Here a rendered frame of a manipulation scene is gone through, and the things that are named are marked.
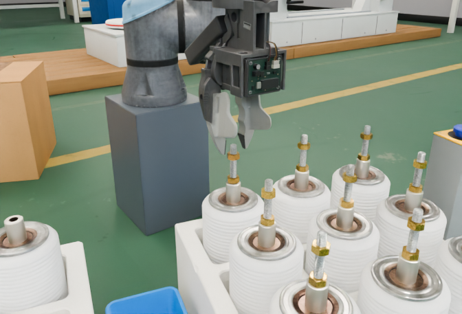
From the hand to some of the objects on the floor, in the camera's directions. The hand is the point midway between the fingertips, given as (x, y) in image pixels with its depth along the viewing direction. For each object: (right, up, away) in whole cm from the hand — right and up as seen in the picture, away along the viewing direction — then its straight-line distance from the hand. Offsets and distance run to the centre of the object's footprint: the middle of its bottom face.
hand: (230, 140), depth 61 cm
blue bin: (-8, -40, -6) cm, 41 cm away
